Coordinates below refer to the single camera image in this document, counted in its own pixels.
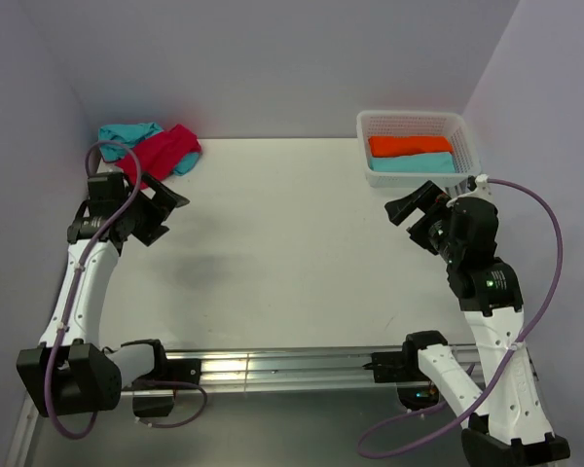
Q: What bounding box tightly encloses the crimson red t shirt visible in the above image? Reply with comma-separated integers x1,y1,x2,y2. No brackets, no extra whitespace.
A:
115,124,202,192

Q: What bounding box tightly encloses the crumpled teal t shirt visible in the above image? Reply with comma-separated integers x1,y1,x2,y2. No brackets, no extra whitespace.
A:
98,122,201,178

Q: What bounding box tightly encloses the white perforated plastic basket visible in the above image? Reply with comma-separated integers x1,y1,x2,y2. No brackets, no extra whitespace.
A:
356,110,482,189

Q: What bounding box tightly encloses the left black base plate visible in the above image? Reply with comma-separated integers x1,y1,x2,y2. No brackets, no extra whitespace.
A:
129,358,201,390

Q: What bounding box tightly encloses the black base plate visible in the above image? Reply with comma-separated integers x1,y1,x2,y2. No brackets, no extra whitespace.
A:
363,351,420,383
129,358,201,390

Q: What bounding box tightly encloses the rolled teal t shirt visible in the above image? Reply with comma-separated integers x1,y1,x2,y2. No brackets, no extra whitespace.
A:
370,152,456,174

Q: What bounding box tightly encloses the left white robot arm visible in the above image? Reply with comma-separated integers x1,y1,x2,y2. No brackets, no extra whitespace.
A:
17,172,189,417

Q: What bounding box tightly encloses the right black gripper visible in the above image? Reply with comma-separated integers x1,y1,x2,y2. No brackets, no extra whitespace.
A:
383,178,460,261

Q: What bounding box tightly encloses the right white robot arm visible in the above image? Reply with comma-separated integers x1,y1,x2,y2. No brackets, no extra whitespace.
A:
384,176,570,466

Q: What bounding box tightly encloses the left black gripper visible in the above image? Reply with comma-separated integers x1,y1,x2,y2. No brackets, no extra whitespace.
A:
118,172,188,246

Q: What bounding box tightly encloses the rolled orange t shirt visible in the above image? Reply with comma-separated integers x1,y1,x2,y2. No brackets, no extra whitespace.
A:
368,135,453,158

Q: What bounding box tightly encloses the aluminium mounting rail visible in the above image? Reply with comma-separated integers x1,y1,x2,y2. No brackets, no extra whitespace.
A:
23,342,536,398

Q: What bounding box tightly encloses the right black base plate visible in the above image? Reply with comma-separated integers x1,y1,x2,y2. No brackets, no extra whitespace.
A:
363,351,420,383

